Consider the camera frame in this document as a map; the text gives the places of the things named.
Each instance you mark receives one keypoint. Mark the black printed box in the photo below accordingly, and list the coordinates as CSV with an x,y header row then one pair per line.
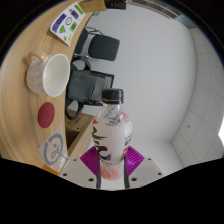
x,y
116,4

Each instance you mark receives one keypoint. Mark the flat round red coaster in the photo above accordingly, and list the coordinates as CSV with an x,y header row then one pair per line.
x,y
46,115

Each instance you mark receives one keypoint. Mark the wooden side desk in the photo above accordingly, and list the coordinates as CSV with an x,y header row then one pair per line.
x,y
80,133

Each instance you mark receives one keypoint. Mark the clear black-capped drink bottle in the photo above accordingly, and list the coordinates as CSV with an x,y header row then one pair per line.
x,y
111,140

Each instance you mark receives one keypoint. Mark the white speckled mug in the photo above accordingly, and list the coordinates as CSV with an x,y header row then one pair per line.
x,y
40,78

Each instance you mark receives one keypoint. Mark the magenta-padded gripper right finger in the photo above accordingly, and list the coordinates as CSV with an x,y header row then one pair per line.
x,y
146,170

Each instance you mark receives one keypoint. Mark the white sticker sheet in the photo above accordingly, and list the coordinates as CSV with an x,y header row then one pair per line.
x,y
66,23

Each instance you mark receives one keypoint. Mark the wooden shelf unit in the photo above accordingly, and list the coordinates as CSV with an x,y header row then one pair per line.
x,y
153,7

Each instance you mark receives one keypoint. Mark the black padded visitor chair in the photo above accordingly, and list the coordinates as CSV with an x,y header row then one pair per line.
x,y
103,47

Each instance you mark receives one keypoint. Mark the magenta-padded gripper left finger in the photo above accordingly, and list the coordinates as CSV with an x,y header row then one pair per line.
x,y
78,171

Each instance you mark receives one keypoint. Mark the black mesh office chair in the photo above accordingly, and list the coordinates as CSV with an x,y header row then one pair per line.
x,y
75,113

